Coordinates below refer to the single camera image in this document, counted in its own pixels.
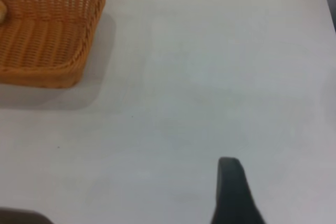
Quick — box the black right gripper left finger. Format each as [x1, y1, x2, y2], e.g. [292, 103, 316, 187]
[0, 207, 54, 224]

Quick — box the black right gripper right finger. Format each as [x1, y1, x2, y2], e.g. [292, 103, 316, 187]
[209, 156, 267, 224]

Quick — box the orange woven wicker basket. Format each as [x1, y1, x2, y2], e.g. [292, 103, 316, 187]
[0, 0, 109, 89]

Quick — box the striped spiral bread roll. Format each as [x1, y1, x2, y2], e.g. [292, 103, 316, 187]
[0, 0, 8, 23]

